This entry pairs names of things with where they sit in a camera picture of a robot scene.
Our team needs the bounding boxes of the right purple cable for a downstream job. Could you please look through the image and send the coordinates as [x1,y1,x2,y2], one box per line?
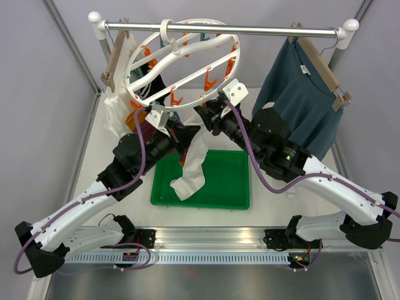
[225,99,400,242]

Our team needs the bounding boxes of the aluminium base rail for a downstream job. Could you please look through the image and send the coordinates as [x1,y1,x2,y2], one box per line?
[46,226,384,251]

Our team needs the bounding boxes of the maroon orange sock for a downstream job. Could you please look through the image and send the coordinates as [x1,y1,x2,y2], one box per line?
[178,149,188,168]

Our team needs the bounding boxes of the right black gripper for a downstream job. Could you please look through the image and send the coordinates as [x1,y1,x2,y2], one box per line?
[194,98,261,159]

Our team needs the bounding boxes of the purple cable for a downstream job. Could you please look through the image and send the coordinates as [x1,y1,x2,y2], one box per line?
[12,107,151,276]
[225,99,400,242]

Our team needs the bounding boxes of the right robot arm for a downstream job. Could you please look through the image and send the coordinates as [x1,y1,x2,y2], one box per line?
[194,94,398,250]

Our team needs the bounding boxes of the green plastic tray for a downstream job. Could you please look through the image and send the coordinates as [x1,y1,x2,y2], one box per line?
[150,150,250,210]

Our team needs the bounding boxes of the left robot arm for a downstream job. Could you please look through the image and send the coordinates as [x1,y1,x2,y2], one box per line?
[15,121,201,278]

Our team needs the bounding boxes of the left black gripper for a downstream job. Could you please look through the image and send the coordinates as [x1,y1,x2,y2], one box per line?
[137,120,201,175]

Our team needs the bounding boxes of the right beige wooden hanger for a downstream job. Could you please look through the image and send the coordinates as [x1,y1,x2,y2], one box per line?
[289,36,353,112]

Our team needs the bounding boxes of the blue sweater on hanger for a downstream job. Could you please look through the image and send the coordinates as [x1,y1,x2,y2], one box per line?
[252,40,343,160]

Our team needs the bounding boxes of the silver clothes rail bar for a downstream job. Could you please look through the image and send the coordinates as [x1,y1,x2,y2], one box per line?
[87,11,359,49]

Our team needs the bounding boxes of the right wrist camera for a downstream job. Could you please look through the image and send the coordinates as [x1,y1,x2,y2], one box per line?
[222,79,249,106]

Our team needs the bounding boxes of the purple orange sock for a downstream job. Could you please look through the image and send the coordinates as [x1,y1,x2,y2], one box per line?
[125,111,154,136]

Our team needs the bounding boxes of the white slotted cable duct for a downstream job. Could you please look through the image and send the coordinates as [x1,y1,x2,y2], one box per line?
[68,251,289,265]

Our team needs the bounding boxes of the beige wooden hanger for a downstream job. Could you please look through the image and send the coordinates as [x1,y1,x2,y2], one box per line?
[101,30,129,93]
[289,36,353,112]

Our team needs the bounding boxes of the white round clip hanger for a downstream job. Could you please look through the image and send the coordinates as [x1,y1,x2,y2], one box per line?
[125,19,241,112]

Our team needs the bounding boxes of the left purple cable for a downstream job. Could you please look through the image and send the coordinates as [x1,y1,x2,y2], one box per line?
[12,107,151,276]

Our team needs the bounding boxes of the left beige wooden hanger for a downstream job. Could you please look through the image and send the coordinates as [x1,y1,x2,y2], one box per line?
[101,30,129,93]

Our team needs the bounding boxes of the black sock with white stripes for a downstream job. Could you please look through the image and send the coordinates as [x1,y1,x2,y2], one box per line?
[129,64,153,83]

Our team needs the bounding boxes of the white garment on hanger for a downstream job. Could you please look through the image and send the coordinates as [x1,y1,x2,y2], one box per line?
[104,34,138,138]

